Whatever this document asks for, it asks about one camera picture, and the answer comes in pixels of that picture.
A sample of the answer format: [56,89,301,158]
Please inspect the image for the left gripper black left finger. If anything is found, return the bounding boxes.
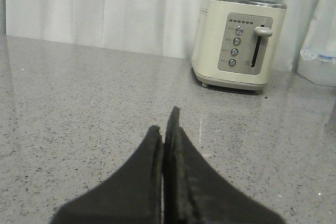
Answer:
[51,125,163,223]

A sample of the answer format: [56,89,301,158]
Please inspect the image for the cream toaster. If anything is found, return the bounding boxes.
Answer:
[191,0,287,91]

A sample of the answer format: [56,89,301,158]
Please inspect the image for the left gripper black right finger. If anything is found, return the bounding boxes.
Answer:
[163,106,284,223]

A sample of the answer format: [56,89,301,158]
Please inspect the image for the clear plastic container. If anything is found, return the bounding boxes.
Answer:
[297,47,336,88]

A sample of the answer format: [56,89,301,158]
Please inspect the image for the white curtain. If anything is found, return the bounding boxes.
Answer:
[1,0,335,71]

